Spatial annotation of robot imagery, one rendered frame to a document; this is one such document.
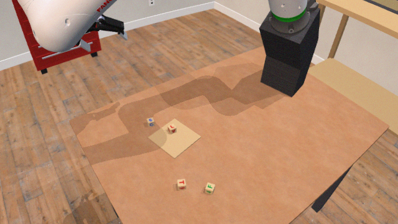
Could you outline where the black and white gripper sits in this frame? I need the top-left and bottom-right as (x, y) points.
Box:
(76, 15), (127, 52)

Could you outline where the tan square mat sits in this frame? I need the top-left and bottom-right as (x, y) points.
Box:
(148, 119), (201, 159)

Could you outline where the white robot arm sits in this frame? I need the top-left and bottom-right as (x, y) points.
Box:
(17, 0), (318, 52)

